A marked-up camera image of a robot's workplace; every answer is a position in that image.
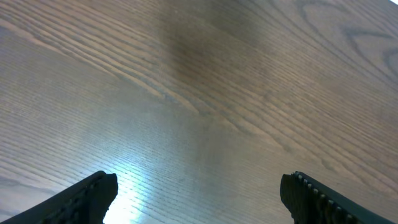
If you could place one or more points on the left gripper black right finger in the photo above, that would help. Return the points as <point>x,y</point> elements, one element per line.
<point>311,202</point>

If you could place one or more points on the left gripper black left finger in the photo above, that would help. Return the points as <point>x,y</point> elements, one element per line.
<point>85,202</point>

